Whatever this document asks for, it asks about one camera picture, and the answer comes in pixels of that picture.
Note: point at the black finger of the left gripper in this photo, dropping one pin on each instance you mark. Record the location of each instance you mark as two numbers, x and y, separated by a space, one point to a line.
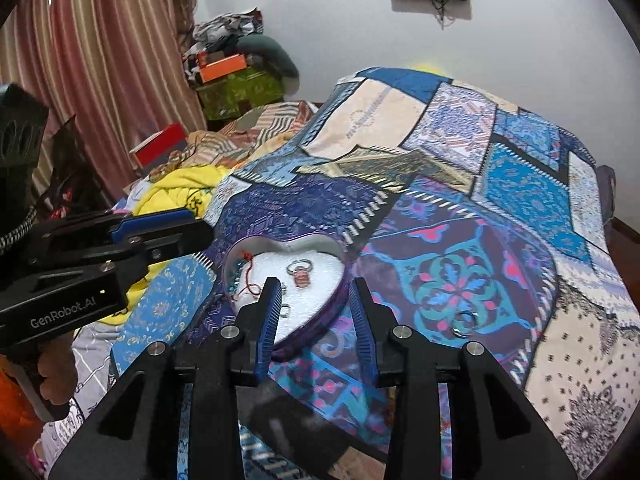
170 247

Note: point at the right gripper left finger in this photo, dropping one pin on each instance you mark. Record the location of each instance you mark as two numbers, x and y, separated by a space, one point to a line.
258 324

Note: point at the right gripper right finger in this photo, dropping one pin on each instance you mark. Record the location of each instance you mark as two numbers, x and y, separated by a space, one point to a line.
380 361

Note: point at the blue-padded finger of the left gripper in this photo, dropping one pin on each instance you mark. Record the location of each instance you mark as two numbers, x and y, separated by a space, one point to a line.
135 225

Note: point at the heart-shaped purple jewelry box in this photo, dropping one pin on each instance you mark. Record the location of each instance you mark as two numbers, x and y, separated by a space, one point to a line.
313 273

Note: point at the person's left hand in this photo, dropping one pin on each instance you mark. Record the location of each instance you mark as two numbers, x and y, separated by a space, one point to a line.
56 366

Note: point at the yellow duck towel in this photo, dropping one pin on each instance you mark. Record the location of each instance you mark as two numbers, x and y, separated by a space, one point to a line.
192 188

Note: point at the red and white box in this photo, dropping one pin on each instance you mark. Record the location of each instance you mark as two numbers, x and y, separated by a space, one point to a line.
157 147

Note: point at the striped beige blanket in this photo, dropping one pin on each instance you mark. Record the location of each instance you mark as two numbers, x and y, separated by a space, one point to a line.
258 132

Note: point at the blue patchwork bedspread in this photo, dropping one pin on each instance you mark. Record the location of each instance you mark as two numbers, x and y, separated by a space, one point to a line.
469 217

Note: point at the orange box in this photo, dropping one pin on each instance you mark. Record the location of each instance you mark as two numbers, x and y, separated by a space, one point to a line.
215 66

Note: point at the striped pink curtain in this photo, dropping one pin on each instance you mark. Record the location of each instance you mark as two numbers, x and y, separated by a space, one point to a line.
114 66

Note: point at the dark green cushion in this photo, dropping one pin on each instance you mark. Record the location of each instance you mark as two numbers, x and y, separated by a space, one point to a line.
273 57

